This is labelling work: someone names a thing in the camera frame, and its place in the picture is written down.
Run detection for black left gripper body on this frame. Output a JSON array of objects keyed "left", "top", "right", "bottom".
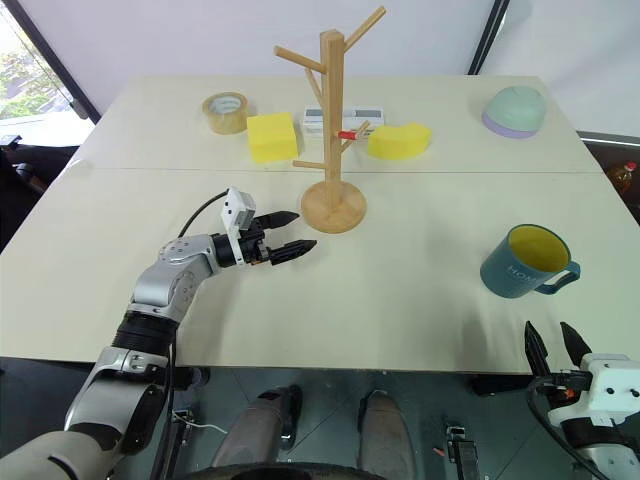
[{"left": 238, "top": 219, "right": 274, "bottom": 269}]

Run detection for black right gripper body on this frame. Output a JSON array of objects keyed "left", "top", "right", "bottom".
[{"left": 529, "top": 368, "right": 593, "bottom": 409}]

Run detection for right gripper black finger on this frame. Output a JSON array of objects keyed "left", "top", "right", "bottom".
[
  {"left": 523, "top": 320, "right": 552, "bottom": 377},
  {"left": 559, "top": 321, "right": 593, "bottom": 372}
]

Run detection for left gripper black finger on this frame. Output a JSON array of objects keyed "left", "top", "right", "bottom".
[
  {"left": 269, "top": 239, "right": 319, "bottom": 265},
  {"left": 256, "top": 210, "right": 302, "bottom": 232}
]

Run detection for blue mug yellow inside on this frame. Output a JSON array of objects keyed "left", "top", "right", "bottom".
[{"left": 479, "top": 223, "right": 583, "bottom": 301}]

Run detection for wooden mug tree stand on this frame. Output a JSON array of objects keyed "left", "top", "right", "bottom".
[{"left": 273, "top": 5, "right": 388, "bottom": 235}]

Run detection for yellow block sponge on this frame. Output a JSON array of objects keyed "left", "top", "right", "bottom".
[{"left": 246, "top": 112, "right": 301, "bottom": 165}]

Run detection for black floor device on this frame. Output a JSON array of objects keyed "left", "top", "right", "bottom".
[{"left": 443, "top": 424, "right": 482, "bottom": 480}]

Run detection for brown packing tape roll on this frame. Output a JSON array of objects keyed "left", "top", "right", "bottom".
[{"left": 201, "top": 91, "right": 250, "bottom": 135}]

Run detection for white flat box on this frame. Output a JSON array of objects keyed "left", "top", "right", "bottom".
[{"left": 301, "top": 105, "right": 389, "bottom": 139}]

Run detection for yellow curved sponge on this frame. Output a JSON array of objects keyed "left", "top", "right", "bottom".
[{"left": 367, "top": 121, "right": 434, "bottom": 161}]

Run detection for brown rounded robot leg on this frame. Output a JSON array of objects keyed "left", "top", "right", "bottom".
[
  {"left": 213, "top": 383, "right": 304, "bottom": 472},
  {"left": 356, "top": 388, "right": 417, "bottom": 474}
]

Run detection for orange liquid bottle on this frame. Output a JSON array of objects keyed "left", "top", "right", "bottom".
[{"left": 606, "top": 160, "right": 640, "bottom": 199}]

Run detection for dark rounded robot waist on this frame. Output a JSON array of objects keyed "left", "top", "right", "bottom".
[{"left": 182, "top": 460, "right": 406, "bottom": 480}]

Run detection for black chair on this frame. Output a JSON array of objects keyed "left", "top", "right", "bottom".
[{"left": 0, "top": 144, "right": 84, "bottom": 199}]

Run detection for green purple dome object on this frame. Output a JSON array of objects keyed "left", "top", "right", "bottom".
[{"left": 481, "top": 85, "right": 547, "bottom": 140}]

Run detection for black upright pole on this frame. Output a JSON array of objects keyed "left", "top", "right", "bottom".
[{"left": 471, "top": 0, "right": 512, "bottom": 76}]

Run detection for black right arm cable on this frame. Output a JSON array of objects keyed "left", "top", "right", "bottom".
[{"left": 525, "top": 377, "right": 609, "bottom": 480}]

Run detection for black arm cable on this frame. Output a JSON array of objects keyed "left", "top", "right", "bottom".
[
  {"left": 525, "top": 377, "right": 609, "bottom": 480},
  {"left": 177, "top": 192, "right": 231, "bottom": 239}
]

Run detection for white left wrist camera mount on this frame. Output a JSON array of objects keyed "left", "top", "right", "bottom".
[{"left": 219, "top": 187, "right": 259, "bottom": 266}]

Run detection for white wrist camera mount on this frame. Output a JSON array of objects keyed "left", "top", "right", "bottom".
[
  {"left": 219, "top": 187, "right": 259, "bottom": 266},
  {"left": 547, "top": 353, "right": 640, "bottom": 427}
]

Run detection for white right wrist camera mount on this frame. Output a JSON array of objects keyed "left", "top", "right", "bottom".
[{"left": 547, "top": 353, "right": 640, "bottom": 427}]

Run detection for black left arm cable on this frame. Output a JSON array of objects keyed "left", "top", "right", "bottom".
[{"left": 177, "top": 192, "right": 231, "bottom": 239}]

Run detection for white thin floor wire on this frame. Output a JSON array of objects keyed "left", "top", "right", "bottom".
[{"left": 172, "top": 409, "right": 229, "bottom": 437}]

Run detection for black window frame bar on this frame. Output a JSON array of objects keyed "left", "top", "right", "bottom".
[{"left": 0, "top": 0, "right": 103, "bottom": 123}]

